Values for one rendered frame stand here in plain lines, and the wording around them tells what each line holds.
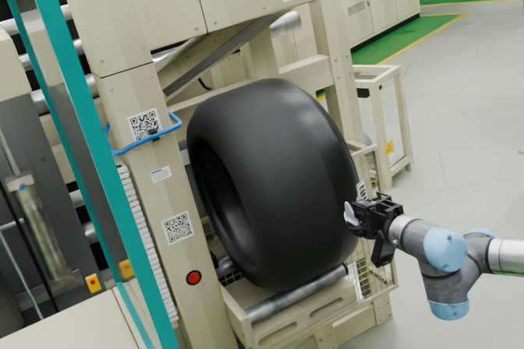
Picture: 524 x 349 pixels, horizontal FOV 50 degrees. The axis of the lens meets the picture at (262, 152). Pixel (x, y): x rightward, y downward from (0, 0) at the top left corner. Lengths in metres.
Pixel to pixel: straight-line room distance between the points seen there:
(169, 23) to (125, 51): 0.32
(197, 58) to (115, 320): 0.96
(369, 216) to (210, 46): 0.87
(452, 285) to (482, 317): 1.79
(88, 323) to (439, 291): 0.68
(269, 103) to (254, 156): 0.17
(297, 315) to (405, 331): 1.26
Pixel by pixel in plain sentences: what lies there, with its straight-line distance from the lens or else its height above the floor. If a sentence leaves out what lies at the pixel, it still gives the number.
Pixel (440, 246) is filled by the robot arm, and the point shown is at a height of 1.31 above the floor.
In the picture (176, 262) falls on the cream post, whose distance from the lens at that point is 1.55.
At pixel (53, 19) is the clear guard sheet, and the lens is 0.55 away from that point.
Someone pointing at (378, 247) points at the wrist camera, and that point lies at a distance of 1.25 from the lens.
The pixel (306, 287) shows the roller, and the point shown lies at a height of 0.91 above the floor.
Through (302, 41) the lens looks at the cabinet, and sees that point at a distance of 6.08.
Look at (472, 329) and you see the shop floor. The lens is 2.87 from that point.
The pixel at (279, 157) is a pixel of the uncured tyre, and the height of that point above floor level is 1.37.
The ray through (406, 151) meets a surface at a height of 0.16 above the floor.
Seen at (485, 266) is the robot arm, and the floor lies 1.18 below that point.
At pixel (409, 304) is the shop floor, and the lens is 3.01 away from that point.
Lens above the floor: 1.90
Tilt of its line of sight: 22 degrees down
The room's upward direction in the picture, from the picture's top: 13 degrees counter-clockwise
